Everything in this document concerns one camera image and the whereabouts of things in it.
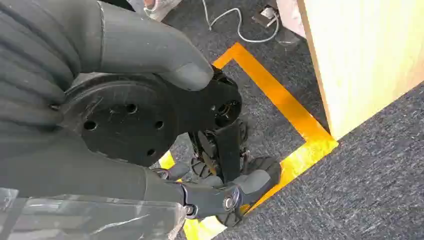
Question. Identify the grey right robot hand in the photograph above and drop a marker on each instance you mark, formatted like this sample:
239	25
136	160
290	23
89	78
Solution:
82	179

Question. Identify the black robot leg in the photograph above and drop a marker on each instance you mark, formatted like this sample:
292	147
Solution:
132	132

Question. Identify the ribbed grey right arm sleeve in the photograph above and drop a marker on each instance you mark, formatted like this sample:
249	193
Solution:
30	59

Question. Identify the black robot foot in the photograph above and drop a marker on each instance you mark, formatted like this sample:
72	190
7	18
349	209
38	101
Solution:
256	162

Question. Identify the person's shoe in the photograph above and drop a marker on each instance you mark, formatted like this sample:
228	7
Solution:
162	8

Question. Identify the yellow floor tape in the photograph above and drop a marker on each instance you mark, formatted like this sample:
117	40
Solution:
275	92

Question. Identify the white power adapter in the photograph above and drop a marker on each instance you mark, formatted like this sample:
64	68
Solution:
267	13

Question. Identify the pale pink board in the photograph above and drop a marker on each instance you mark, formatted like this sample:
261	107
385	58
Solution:
290	16

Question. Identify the pale wooden desk panel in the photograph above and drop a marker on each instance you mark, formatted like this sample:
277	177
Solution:
364	66

